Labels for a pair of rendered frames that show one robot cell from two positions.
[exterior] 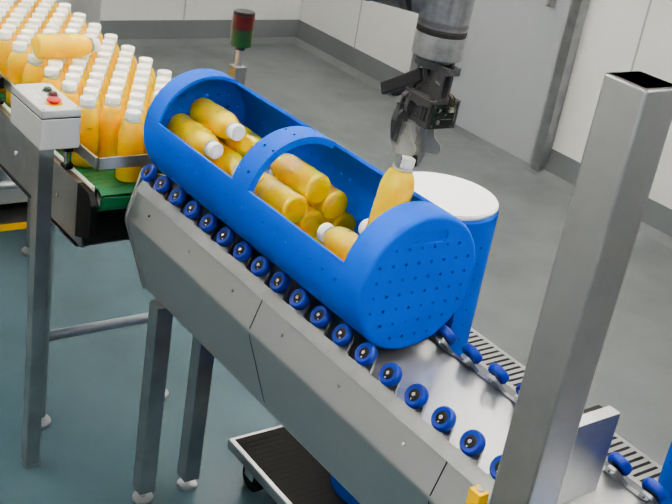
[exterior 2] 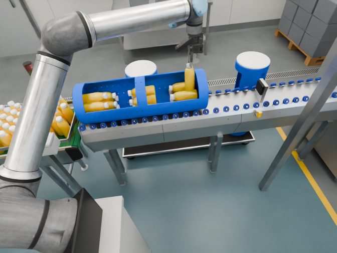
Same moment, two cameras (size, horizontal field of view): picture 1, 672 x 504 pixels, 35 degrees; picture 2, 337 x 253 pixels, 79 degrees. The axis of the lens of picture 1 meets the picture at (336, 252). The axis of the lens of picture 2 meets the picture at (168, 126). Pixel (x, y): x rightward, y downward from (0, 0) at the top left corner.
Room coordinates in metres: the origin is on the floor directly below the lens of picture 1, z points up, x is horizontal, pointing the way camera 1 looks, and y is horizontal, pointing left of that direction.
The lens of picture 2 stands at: (1.33, 0.93, 2.02)
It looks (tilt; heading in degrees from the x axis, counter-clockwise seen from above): 48 degrees down; 307
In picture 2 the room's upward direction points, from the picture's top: 6 degrees counter-clockwise
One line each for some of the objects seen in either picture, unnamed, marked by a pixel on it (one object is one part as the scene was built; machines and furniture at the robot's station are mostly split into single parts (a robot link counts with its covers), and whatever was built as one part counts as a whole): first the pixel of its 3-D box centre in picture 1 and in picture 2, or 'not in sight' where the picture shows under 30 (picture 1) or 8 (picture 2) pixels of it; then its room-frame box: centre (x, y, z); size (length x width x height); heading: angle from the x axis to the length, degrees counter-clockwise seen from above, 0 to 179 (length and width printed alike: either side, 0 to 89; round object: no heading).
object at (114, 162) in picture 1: (171, 157); (73, 118); (2.55, 0.46, 0.96); 0.40 x 0.01 x 0.03; 130
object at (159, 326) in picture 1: (151, 405); (115, 168); (2.40, 0.42, 0.31); 0.06 x 0.06 x 0.63; 40
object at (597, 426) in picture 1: (578, 452); (260, 91); (1.47, -0.44, 1.00); 0.10 x 0.04 x 0.15; 130
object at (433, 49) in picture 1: (439, 46); (193, 27); (1.87, -0.12, 1.53); 0.10 x 0.09 x 0.05; 129
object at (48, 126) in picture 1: (45, 115); (38, 145); (2.47, 0.76, 1.05); 0.20 x 0.10 x 0.10; 40
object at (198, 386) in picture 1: (197, 394); (116, 156); (2.49, 0.31, 0.31); 0.06 x 0.06 x 0.63; 40
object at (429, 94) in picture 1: (431, 92); (194, 42); (1.86, -0.12, 1.44); 0.09 x 0.08 x 0.12; 39
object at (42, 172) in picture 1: (36, 311); (74, 185); (2.47, 0.76, 0.50); 0.04 x 0.04 x 1.00; 40
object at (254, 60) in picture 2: not in sight; (253, 59); (1.64, -0.80, 1.03); 0.28 x 0.28 x 0.01
